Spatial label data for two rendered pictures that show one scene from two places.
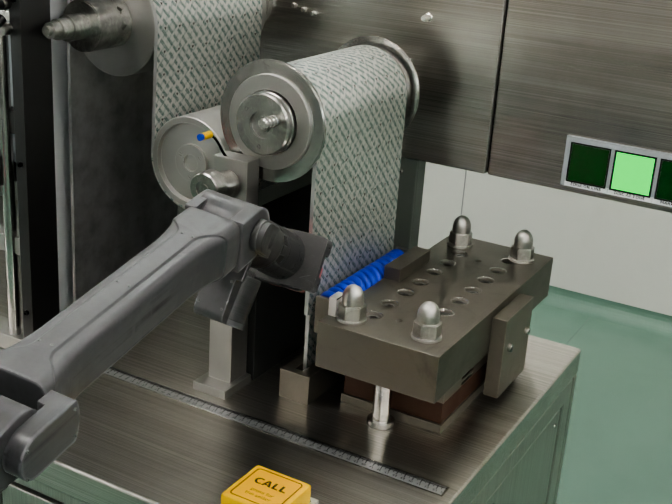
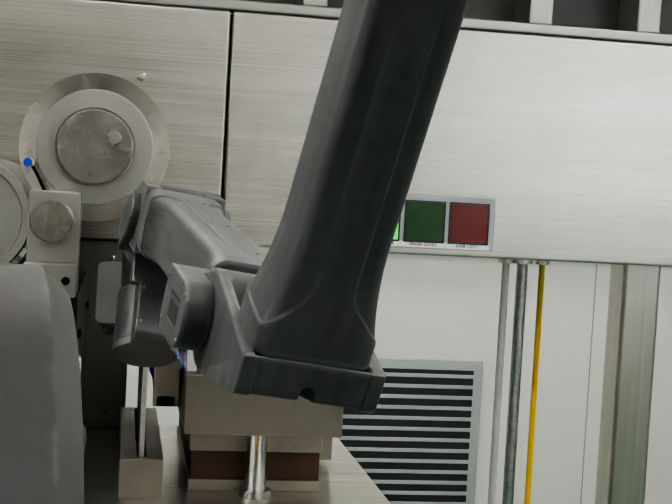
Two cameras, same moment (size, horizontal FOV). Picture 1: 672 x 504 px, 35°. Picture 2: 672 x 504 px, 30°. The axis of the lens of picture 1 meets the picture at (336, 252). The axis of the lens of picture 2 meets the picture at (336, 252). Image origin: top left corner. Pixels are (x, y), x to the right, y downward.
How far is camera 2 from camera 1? 0.75 m
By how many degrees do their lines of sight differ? 41
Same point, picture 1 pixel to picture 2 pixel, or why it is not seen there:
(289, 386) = (134, 479)
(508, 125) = (242, 187)
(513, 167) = (251, 232)
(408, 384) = (309, 422)
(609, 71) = not seen: hidden behind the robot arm
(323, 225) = not seen: hidden behind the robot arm
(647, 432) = not seen: outside the picture
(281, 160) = (113, 191)
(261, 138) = (94, 163)
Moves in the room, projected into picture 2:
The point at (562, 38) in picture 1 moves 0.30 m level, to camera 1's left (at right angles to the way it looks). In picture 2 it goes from (293, 89) to (79, 65)
